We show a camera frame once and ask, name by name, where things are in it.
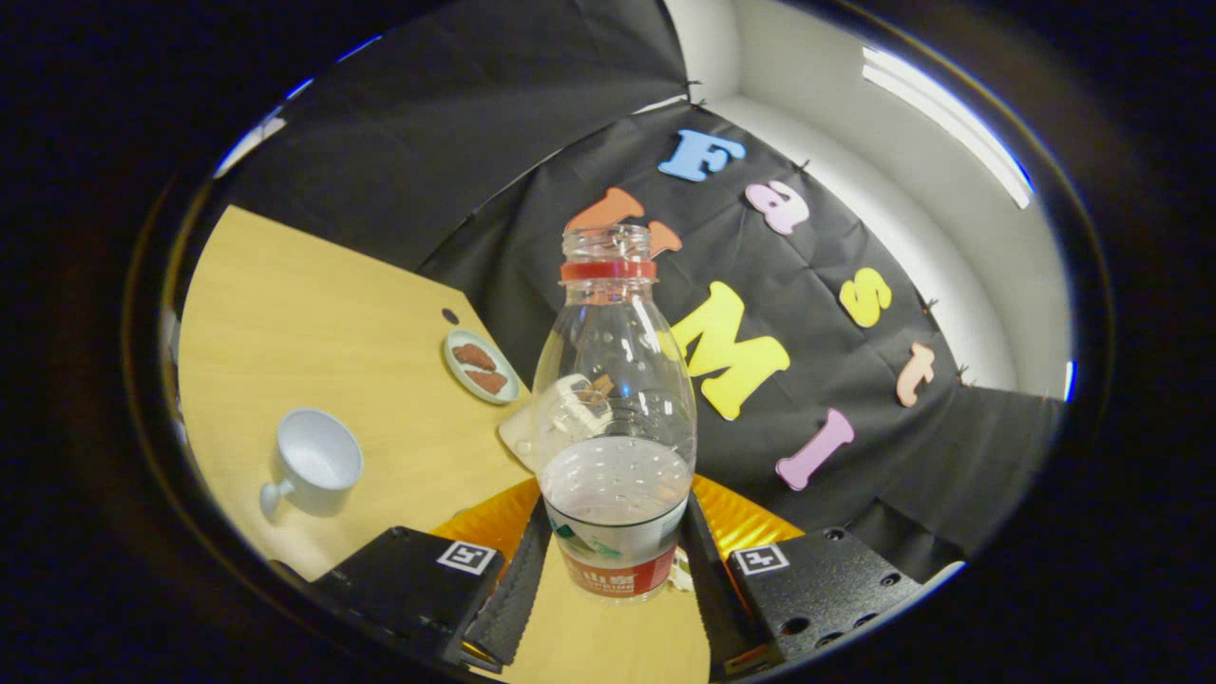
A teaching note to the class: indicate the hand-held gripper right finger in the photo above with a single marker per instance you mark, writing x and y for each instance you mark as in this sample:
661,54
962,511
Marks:
708,589

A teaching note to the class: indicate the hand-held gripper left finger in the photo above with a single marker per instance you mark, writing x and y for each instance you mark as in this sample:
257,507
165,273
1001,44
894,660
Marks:
518,598

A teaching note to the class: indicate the clear plastic juice bottle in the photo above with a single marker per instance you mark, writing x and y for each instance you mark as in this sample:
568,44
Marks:
613,494

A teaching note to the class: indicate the white cup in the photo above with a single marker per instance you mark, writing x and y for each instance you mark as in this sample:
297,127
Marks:
318,461

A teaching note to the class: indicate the white toaster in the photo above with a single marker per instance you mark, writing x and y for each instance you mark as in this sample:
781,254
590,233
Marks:
518,442

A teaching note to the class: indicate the brown food piece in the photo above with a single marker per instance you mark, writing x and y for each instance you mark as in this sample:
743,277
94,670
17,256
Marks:
486,382
474,357

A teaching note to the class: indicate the pale green plate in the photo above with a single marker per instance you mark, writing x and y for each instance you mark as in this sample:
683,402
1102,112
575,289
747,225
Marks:
456,375

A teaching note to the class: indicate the wooden table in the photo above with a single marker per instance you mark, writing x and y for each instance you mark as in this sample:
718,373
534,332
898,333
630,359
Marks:
332,313

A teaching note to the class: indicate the large ceiling light panel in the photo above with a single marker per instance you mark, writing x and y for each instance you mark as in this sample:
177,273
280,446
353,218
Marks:
950,119

